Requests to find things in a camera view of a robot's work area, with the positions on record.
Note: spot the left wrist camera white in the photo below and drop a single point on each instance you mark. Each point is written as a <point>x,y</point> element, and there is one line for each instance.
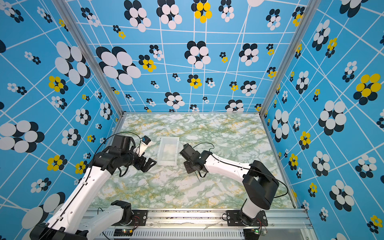
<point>145,142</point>

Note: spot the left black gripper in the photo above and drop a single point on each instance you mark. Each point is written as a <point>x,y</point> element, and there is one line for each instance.
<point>140,164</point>

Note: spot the right corner aluminium post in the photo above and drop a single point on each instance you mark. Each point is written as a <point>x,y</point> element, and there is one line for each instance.
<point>296,40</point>

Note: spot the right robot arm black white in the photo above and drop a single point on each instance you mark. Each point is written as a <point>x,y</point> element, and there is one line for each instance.
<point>260,184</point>

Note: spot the corner aluminium post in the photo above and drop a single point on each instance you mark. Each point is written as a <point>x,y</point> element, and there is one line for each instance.
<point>64,11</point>
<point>296,40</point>

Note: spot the clear plastic bin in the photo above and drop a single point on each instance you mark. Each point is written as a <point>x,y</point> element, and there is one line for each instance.
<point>168,151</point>

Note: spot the left corner aluminium post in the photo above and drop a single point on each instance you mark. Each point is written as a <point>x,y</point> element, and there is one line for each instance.
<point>64,11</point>

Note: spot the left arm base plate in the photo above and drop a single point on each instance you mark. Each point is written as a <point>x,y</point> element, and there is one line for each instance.
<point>139,218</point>

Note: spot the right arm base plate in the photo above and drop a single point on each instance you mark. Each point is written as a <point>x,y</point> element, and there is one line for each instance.
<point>236,218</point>

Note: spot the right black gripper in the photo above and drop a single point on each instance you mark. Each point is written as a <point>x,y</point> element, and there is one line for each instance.
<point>188,169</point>

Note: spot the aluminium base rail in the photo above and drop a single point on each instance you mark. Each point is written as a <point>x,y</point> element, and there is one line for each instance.
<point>207,224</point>

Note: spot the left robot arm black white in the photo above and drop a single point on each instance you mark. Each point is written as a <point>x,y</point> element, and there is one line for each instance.
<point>66,223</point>

